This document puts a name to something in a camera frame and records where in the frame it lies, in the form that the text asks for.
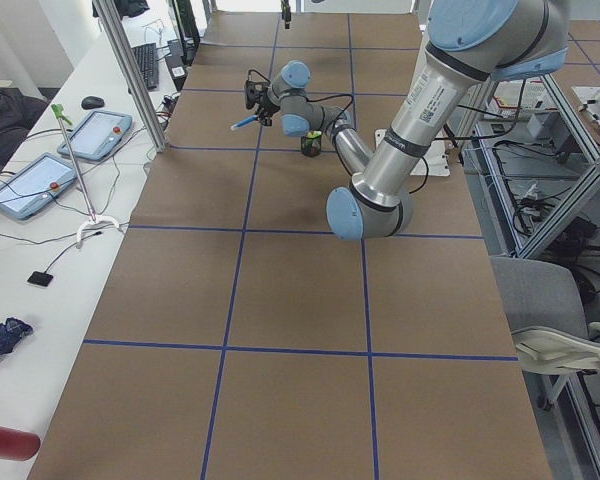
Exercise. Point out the near blue teach pendant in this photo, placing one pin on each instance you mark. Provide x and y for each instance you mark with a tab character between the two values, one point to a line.
35	186

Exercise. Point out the red cylinder bottle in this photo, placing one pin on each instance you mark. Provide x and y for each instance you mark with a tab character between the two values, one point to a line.
18	445

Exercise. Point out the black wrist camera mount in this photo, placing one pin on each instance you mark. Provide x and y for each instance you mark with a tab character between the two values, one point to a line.
256	87

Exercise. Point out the black mesh pen cup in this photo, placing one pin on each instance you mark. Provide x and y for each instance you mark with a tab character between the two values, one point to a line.
310	147

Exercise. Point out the metal reacher grabber stick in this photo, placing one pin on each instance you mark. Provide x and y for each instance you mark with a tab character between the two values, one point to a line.
94	219

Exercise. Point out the blue marker pen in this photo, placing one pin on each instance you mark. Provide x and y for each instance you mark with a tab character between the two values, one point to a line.
243	123

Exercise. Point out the folded blue plaid umbrella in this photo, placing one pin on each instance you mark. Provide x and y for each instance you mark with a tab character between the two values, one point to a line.
12	331

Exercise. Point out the blue teach pendant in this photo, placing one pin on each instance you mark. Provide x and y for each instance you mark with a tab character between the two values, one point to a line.
35	186
98	134

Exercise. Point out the aluminium frame post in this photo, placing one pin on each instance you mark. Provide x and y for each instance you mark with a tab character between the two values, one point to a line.
121	48

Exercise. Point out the far blue teach pendant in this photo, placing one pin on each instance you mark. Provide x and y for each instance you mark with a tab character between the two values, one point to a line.
98	134

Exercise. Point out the black computer mouse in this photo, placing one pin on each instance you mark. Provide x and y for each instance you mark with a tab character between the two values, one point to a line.
92	102

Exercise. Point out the black keyboard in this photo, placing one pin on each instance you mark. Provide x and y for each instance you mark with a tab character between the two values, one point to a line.
146	58

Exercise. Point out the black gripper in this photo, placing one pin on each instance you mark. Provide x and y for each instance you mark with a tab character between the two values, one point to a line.
266	108

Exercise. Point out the small black square pad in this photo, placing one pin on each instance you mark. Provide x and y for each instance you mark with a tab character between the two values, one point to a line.
40	278

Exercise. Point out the white grey office chair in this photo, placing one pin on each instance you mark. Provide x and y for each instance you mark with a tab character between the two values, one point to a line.
546	317

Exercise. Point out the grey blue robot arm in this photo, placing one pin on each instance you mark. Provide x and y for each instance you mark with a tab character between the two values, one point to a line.
469	42

